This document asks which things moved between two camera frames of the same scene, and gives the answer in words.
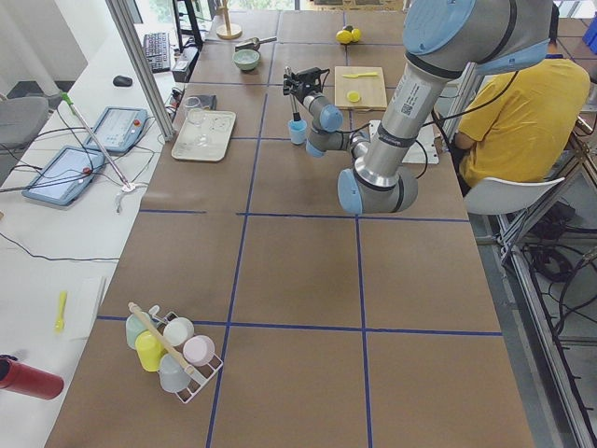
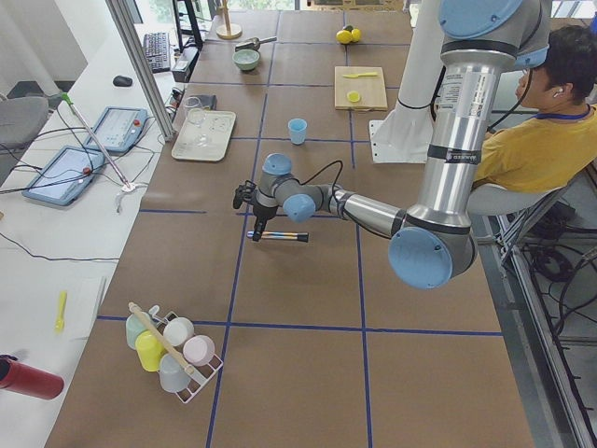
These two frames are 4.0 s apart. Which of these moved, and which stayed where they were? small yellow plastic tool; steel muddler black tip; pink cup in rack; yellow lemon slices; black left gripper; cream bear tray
Moved: steel muddler black tip; black left gripper
Stayed: yellow lemon slices; cream bear tray; pink cup in rack; small yellow plastic tool
